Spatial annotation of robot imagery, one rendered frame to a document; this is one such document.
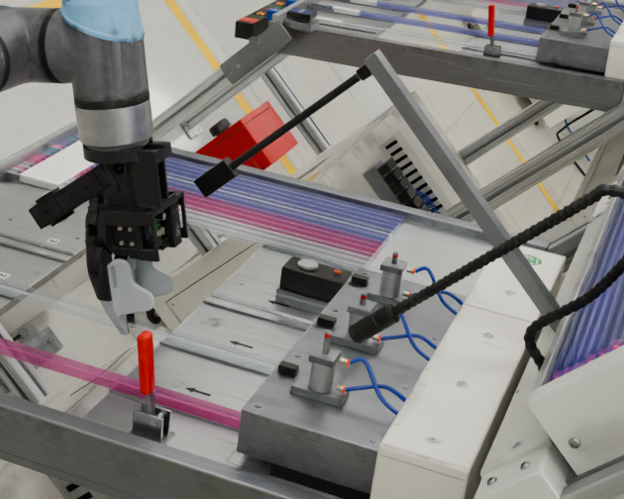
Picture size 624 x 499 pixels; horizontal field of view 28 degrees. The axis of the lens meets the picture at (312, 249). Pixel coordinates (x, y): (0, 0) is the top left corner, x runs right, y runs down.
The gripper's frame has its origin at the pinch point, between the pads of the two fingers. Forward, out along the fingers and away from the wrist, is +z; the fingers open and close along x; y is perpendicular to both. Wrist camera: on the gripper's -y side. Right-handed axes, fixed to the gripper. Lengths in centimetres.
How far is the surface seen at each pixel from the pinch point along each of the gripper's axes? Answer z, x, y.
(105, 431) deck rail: 1.5, -19.9, 8.8
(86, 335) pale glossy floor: 60, 107, -74
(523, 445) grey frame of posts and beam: -3, -19, 47
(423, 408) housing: -0.1, -11.3, 36.7
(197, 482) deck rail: 4.8, -20.9, 18.3
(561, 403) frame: -8, -22, 51
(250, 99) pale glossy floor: 41, 235, -88
